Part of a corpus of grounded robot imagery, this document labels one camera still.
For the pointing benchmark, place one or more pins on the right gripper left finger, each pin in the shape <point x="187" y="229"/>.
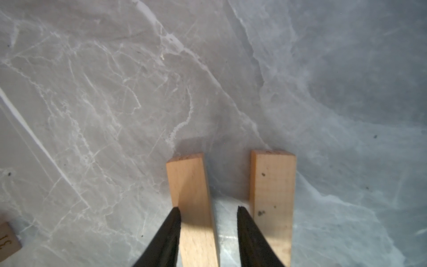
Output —
<point x="163" y="249"/>

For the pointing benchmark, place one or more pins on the wood block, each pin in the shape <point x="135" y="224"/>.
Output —
<point x="9" y="243"/>
<point x="190" y="192"/>
<point x="272" y="190"/>

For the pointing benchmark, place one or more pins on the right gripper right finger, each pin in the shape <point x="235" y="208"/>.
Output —
<point x="253" y="248"/>

